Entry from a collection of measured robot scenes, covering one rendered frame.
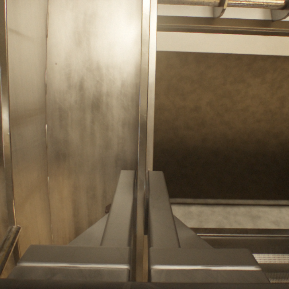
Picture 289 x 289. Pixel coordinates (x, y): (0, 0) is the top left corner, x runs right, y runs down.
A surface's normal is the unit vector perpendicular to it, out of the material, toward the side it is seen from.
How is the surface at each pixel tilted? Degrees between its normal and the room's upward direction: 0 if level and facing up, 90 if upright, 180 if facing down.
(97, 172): 7
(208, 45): 0
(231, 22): 25
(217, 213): 70
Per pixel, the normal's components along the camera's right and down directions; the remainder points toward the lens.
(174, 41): 0.00, 0.26
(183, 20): 0.02, -0.16
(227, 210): 0.03, -0.79
